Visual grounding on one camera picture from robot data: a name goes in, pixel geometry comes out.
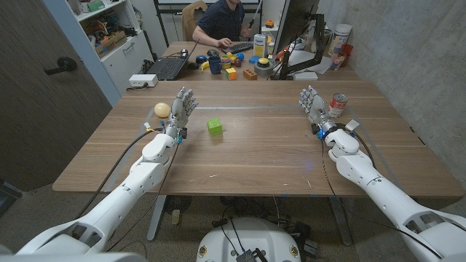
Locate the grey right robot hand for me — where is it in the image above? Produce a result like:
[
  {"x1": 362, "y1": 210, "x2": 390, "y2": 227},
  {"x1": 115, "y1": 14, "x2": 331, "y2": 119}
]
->
[{"x1": 298, "y1": 85, "x2": 338, "y2": 138}]

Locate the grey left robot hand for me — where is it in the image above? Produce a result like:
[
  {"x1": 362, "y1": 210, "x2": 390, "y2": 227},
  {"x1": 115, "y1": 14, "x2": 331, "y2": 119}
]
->
[{"x1": 165, "y1": 86, "x2": 200, "y2": 136}]

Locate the yellow egg toy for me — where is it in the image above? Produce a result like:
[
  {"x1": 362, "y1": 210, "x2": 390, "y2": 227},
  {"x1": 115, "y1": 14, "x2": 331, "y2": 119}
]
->
[{"x1": 154, "y1": 102, "x2": 171, "y2": 119}]

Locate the red soup can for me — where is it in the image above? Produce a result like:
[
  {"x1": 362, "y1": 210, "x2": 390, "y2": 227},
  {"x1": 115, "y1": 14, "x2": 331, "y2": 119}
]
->
[{"x1": 328, "y1": 92, "x2": 350, "y2": 119}]

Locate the green toy block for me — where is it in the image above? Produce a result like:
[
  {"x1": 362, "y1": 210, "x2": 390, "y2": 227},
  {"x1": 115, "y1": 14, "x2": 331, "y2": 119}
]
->
[{"x1": 206, "y1": 116, "x2": 224, "y2": 138}]

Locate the colourful stacking toy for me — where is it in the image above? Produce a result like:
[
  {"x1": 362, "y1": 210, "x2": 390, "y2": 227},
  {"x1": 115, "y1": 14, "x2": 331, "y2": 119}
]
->
[{"x1": 221, "y1": 52, "x2": 245, "y2": 70}]

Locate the flat white box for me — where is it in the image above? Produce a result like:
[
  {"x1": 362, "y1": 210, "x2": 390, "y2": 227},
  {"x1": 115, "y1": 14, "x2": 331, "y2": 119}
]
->
[{"x1": 293, "y1": 71, "x2": 319, "y2": 82}]

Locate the black laptop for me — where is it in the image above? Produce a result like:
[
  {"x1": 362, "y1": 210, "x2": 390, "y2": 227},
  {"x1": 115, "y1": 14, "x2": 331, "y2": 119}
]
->
[{"x1": 145, "y1": 39, "x2": 200, "y2": 82}]

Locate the white power strip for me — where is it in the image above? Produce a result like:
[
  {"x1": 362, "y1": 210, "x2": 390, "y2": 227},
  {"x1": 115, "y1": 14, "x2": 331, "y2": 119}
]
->
[{"x1": 128, "y1": 74, "x2": 159, "y2": 88}]

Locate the clear glass jar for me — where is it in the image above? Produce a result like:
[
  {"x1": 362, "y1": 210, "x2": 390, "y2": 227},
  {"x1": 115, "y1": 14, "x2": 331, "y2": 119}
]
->
[{"x1": 330, "y1": 52, "x2": 345, "y2": 71}]

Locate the white paper sheet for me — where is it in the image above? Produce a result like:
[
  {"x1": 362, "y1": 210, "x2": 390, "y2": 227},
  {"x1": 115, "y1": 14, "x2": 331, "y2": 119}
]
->
[{"x1": 287, "y1": 49, "x2": 332, "y2": 76}]

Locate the dark blue mug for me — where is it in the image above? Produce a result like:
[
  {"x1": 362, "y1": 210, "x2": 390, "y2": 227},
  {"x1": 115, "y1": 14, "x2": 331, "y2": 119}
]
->
[{"x1": 208, "y1": 55, "x2": 223, "y2": 76}]

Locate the red plastic cup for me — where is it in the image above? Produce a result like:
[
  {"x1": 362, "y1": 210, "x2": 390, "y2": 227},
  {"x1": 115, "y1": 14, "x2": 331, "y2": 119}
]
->
[{"x1": 340, "y1": 43, "x2": 354, "y2": 68}]

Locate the grey tape roll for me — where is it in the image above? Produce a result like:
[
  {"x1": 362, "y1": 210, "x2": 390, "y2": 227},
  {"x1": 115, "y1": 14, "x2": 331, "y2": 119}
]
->
[{"x1": 253, "y1": 60, "x2": 276, "y2": 77}]

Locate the white shelf cabinet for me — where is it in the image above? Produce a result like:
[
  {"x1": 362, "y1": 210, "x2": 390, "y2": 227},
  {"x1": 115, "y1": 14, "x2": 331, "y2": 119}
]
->
[{"x1": 67, "y1": 0, "x2": 154, "y2": 96}]

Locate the white wipes canister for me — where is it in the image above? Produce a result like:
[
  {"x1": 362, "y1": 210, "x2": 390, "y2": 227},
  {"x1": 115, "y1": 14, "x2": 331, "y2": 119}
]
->
[{"x1": 327, "y1": 23, "x2": 353, "y2": 57}]

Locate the black keyboard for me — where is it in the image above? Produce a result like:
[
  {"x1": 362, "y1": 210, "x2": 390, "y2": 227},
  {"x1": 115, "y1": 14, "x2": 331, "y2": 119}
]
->
[{"x1": 222, "y1": 41, "x2": 255, "y2": 55}]

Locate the tan office chair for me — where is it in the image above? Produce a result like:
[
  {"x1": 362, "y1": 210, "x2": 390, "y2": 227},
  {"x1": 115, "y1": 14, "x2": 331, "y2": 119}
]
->
[{"x1": 181, "y1": 0, "x2": 208, "y2": 42}]

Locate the black computer monitor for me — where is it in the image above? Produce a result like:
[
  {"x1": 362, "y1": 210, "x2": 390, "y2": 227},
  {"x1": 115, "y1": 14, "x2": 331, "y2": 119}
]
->
[{"x1": 272, "y1": 0, "x2": 321, "y2": 55}]

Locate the brown cardboard box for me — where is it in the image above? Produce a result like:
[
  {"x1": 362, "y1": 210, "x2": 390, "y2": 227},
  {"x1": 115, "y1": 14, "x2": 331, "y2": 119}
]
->
[{"x1": 93, "y1": 31, "x2": 128, "y2": 58}]

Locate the person in dark shirt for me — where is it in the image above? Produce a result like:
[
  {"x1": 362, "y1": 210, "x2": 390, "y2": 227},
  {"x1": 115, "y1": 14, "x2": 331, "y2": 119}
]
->
[{"x1": 191, "y1": 0, "x2": 252, "y2": 48}]

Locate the black floor fan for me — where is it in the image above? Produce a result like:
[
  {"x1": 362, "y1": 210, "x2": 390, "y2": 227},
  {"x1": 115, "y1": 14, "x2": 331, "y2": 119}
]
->
[{"x1": 163, "y1": 195, "x2": 193, "y2": 215}]

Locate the grey table leg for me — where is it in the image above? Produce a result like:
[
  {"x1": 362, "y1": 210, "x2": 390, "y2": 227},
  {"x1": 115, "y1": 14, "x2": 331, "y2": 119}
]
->
[
  {"x1": 146, "y1": 195, "x2": 168, "y2": 242},
  {"x1": 329, "y1": 196, "x2": 353, "y2": 247}
]

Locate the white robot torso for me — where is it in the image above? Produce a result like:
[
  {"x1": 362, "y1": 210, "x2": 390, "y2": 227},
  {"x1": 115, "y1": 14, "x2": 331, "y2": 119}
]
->
[{"x1": 196, "y1": 217, "x2": 302, "y2": 262}]

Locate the black torso device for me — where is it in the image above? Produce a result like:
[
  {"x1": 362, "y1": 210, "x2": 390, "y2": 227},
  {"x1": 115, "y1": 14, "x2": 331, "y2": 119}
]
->
[{"x1": 235, "y1": 248, "x2": 269, "y2": 262}]

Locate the long black arm cable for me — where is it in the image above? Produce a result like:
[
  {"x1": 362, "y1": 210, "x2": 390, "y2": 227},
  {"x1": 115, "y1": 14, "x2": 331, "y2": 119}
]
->
[{"x1": 320, "y1": 140, "x2": 443, "y2": 260}]

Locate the black wrist loop cable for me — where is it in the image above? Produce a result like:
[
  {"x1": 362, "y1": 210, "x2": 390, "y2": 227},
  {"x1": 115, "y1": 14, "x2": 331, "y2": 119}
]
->
[{"x1": 336, "y1": 123, "x2": 376, "y2": 169}]

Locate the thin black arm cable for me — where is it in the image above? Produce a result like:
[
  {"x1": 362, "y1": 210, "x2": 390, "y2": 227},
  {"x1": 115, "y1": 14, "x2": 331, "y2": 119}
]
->
[{"x1": 106, "y1": 142, "x2": 181, "y2": 253}]

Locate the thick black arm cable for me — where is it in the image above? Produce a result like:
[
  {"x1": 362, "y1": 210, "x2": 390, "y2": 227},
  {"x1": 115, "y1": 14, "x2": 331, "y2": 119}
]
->
[{"x1": 74, "y1": 127, "x2": 163, "y2": 220}]

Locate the black door handle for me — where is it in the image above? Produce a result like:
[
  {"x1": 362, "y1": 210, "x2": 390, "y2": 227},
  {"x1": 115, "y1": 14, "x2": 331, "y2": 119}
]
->
[{"x1": 44, "y1": 56, "x2": 78, "y2": 76}]

